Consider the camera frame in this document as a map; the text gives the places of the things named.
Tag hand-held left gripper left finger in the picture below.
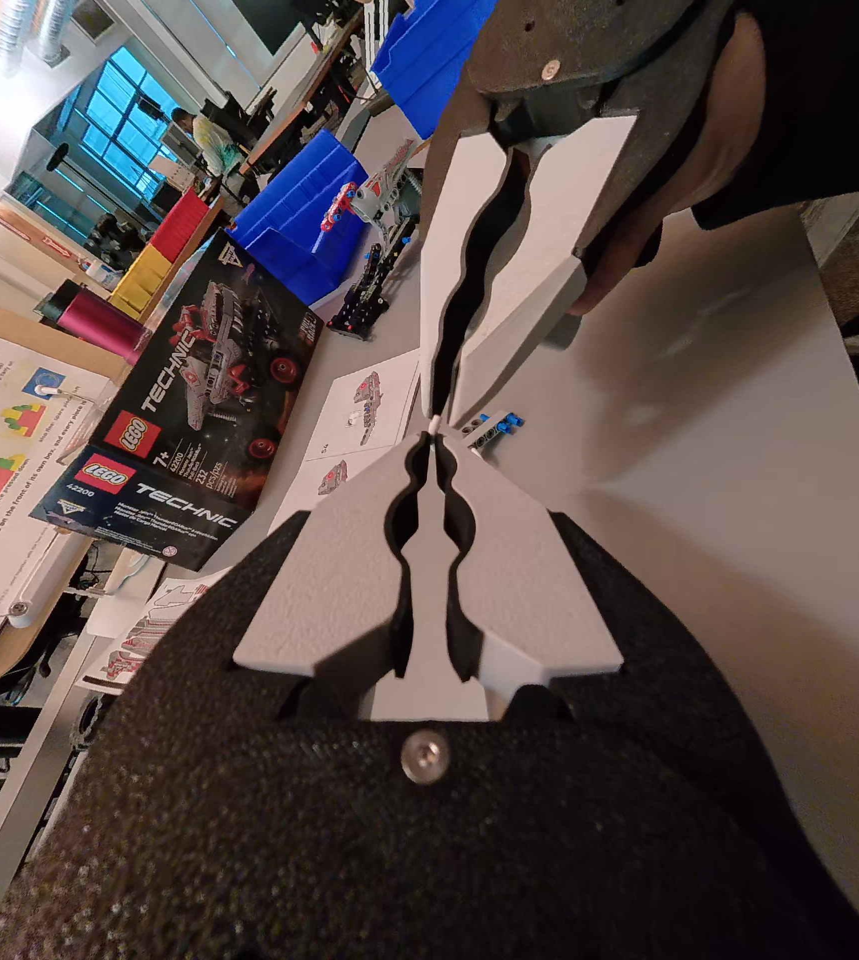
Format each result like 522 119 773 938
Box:
231 432 434 676

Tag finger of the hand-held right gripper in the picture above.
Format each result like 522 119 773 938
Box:
448 114 639 402
416 137 512 417

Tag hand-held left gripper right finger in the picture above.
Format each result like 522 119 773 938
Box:
435 433 624 690

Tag grey toy jaw beam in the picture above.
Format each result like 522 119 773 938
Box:
461 409 530 456

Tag person's right forearm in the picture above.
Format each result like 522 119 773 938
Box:
692 0 859 230

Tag grey desk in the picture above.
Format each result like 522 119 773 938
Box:
0 97 859 927

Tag person's right hand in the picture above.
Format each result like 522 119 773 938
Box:
568 11 768 318

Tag grey toy truck body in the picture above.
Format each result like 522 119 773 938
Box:
350 138 431 226

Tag black toy chassis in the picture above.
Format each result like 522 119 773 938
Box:
324 240 408 342

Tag red toy beam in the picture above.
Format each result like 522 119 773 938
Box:
319 180 357 235

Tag open instruction booklet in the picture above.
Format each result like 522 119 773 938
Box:
268 358 431 537

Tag blue storage bin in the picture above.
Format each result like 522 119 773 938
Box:
234 127 371 290
369 0 498 140

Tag loose instruction pages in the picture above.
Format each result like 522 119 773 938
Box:
77 566 236 691

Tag black toy set box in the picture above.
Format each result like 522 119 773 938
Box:
28 228 326 571

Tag stack of red bins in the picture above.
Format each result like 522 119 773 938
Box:
146 183 209 260

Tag stack of yellow bins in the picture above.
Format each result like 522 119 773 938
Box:
108 240 176 320

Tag magenta metal bottle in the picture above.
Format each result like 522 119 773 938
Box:
38 279 155 369

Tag large window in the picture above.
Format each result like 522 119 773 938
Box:
5 45 176 226

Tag silver air duct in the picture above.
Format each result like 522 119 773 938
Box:
0 0 71 69

